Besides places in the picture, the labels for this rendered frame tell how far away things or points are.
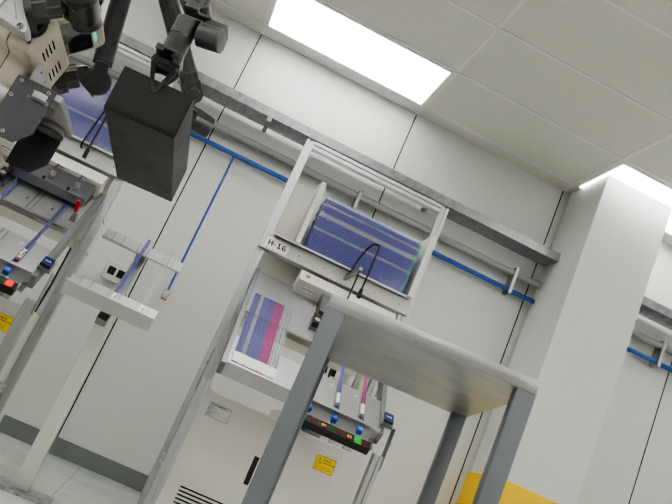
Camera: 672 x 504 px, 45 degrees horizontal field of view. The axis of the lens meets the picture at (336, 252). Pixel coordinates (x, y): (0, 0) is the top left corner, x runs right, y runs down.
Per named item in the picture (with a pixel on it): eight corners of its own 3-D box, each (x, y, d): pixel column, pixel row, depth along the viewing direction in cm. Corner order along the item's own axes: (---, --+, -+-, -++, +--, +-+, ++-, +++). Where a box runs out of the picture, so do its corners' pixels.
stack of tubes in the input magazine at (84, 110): (115, 155, 359) (142, 104, 366) (6, 102, 352) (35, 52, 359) (116, 163, 371) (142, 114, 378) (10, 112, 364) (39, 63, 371)
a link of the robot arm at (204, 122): (188, 83, 247) (192, 85, 239) (221, 103, 252) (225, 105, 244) (169, 118, 248) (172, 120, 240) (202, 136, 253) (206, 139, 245)
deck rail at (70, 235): (32, 289, 301) (36, 276, 298) (27, 286, 301) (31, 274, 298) (100, 205, 363) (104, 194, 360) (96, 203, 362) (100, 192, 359)
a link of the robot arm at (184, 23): (182, 21, 194) (177, 7, 189) (208, 29, 193) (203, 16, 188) (170, 44, 193) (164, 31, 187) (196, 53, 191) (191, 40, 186)
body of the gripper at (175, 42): (179, 79, 193) (192, 53, 195) (180, 60, 183) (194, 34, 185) (153, 67, 192) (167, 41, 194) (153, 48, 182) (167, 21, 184)
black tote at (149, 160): (116, 177, 237) (133, 145, 240) (171, 202, 239) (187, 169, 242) (103, 106, 182) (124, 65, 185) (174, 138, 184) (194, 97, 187)
